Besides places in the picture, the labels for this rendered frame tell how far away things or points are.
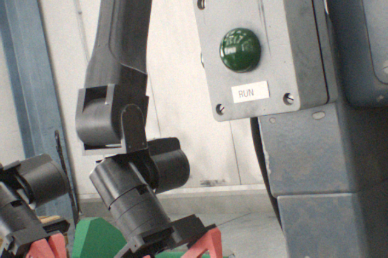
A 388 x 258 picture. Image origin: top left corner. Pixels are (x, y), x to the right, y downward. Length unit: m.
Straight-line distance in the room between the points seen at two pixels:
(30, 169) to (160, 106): 6.88
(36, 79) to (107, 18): 8.18
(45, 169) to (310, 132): 0.69
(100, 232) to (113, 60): 5.37
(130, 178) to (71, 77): 8.21
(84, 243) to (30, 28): 3.72
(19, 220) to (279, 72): 0.68
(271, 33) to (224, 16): 0.04
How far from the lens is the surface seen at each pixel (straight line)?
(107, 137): 0.88
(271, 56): 0.49
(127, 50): 0.90
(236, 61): 0.49
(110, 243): 6.27
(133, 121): 0.88
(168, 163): 0.94
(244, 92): 0.50
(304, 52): 0.49
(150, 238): 0.85
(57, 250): 1.08
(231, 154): 7.46
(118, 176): 0.89
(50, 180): 1.16
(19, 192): 1.18
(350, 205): 0.53
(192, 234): 0.88
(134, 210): 0.88
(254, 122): 0.58
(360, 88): 0.52
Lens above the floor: 1.26
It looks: 3 degrees down
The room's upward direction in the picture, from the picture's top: 10 degrees counter-clockwise
